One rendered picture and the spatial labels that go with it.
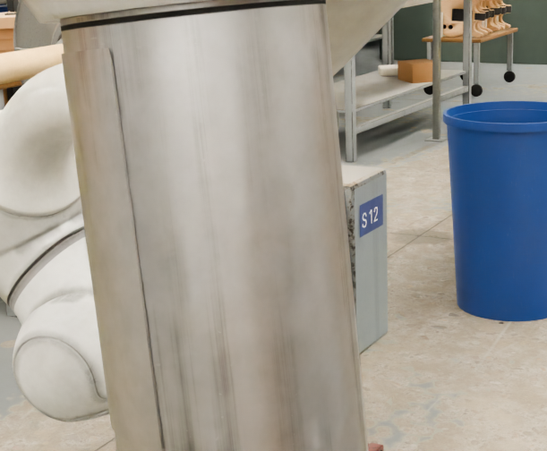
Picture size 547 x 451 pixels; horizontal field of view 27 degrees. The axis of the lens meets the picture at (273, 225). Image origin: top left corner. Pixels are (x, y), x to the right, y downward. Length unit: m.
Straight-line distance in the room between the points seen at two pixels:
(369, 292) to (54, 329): 0.51
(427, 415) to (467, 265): 0.91
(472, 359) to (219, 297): 3.36
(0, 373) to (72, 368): 2.99
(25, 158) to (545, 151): 3.17
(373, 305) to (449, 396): 2.19
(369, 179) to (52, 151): 0.48
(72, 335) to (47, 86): 0.18
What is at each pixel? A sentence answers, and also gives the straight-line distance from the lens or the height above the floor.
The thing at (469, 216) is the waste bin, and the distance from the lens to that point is 4.02.
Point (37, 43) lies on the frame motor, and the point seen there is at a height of 1.26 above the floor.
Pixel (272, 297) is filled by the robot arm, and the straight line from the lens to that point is 0.40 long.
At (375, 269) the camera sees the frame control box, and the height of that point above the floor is 1.01.
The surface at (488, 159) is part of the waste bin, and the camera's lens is 3.91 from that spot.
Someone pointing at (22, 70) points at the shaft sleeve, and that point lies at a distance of 1.26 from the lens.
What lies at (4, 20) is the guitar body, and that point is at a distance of 4.62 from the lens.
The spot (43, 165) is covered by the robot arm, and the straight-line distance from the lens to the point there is 0.87.
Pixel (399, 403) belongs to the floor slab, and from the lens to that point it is 3.41.
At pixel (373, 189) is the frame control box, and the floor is 1.10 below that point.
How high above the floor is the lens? 1.39
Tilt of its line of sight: 15 degrees down
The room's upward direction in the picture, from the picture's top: 2 degrees counter-clockwise
